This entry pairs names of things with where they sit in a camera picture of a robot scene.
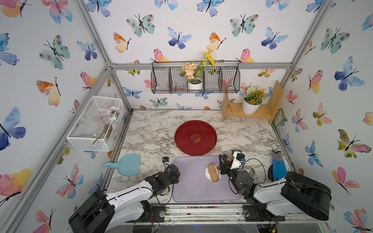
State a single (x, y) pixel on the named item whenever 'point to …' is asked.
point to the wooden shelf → (235, 110)
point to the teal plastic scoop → (128, 164)
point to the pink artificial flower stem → (110, 119)
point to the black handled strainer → (251, 171)
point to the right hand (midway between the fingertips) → (221, 155)
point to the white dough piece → (208, 174)
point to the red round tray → (195, 138)
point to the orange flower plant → (255, 97)
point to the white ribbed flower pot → (249, 109)
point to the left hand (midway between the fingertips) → (178, 173)
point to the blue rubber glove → (279, 171)
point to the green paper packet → (279, 118)
